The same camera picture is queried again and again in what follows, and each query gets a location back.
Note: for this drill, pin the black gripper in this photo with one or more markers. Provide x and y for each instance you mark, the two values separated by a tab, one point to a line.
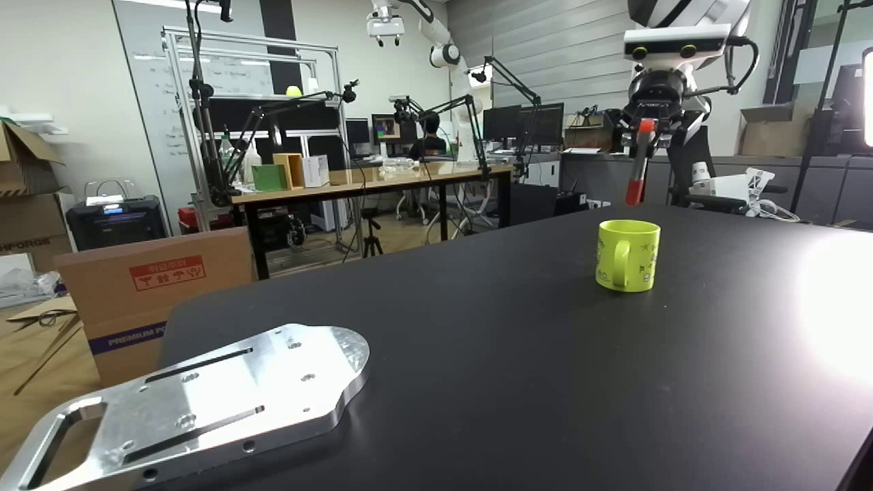
673	86

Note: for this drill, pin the orange and white marker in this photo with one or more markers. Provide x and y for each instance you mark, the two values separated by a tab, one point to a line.
637	190

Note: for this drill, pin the Franka robot arm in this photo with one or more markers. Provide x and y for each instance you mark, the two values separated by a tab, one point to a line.
692	11

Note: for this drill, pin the yellow-green ceramic mug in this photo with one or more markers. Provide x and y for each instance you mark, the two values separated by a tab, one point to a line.
629	261

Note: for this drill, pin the white plastic cover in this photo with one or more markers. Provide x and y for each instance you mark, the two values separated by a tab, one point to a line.
739	193

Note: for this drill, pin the small plain cardboard box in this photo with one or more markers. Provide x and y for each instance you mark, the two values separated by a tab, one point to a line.
774	133

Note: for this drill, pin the black computer monitor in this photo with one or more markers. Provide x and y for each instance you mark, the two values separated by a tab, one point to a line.
521	126

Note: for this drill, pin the bright white studio light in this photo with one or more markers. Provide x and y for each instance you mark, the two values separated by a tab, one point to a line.
869	97

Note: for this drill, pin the long wooden lab table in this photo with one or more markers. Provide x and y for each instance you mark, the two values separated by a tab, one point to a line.
371	178

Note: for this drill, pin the white ceiling projector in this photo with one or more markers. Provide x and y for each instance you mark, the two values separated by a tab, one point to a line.
385	26

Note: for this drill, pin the small black tripod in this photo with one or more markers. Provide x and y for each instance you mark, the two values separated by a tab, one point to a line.
370	235

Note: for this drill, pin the small yellow ball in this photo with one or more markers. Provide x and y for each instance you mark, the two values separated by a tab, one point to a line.
292	90

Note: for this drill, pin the light wooden box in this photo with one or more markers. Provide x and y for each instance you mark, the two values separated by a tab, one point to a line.
289	171

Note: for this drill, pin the green box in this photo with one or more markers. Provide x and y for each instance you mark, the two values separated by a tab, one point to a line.
267	178

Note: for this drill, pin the silver aluminium mounting plate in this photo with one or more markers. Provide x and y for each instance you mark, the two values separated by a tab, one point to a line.
228	390

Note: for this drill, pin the cardboard box with red label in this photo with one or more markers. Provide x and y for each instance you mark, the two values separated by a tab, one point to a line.
154	289

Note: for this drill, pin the black 3D printer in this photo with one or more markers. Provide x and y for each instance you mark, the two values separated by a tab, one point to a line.
119	223

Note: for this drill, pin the plain brown cardboard box stack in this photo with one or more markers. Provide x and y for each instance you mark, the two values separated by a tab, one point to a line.
23	182

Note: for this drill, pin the silver wrist stereo camera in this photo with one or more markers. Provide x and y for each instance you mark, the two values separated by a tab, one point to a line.
674	43

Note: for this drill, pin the white metal frame rack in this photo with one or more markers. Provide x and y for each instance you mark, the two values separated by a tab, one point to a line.
274	45

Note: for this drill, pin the black camera tripod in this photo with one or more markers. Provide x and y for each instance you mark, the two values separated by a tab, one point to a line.
202	111

